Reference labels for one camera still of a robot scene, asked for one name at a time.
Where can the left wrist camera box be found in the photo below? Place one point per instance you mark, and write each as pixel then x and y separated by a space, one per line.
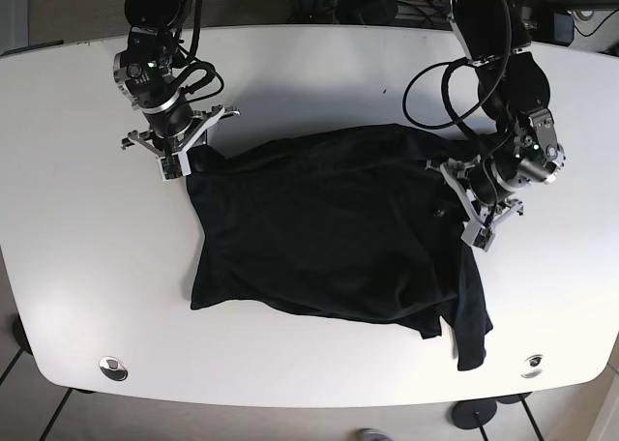
pixel 477 235

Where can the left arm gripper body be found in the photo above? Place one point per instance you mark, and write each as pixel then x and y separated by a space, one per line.
pixel 485 188

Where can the left metal table grommet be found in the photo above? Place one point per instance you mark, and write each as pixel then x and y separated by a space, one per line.
pixel 113 369

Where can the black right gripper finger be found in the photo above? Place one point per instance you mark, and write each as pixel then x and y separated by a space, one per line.
pixel 198 135

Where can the black round stand base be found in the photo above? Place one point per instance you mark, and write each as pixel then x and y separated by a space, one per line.
pixel 473 414

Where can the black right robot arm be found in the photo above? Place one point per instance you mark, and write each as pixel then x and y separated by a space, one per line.
pixel 161 75

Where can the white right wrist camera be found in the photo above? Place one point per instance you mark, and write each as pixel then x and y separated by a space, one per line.
pixel 174 167

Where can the black T-shirt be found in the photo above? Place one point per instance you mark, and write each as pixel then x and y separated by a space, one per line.
pixel 348 224

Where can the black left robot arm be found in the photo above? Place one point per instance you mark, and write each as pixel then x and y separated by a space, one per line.
pixel 510 124

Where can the metal table grommet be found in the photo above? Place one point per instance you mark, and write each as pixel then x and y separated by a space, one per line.
pixel 113 369
pixel 532 366

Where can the grey sneaker shoe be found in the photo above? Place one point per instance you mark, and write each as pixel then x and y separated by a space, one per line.
pixel 371 434

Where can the right metal table grommet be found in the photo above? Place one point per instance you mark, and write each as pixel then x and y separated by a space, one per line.
pixel 532 366

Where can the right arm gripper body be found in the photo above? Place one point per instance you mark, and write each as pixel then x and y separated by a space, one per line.
pixel 168 132

